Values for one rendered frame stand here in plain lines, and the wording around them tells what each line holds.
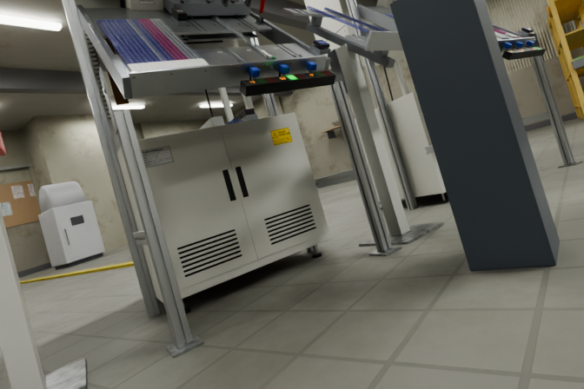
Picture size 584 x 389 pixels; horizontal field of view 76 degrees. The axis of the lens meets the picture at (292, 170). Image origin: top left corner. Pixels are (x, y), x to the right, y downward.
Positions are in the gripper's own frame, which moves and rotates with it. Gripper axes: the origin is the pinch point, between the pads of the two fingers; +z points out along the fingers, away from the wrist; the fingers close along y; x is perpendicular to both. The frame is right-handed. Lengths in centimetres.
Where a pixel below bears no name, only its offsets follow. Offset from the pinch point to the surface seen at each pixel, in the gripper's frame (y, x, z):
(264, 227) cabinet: 7, 58, 62
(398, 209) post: -43, 77, 51
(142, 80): 44, 35, 6
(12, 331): 86, 70, 49
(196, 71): 28.4, 35.2, 4.9
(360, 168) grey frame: -21, 66, 31
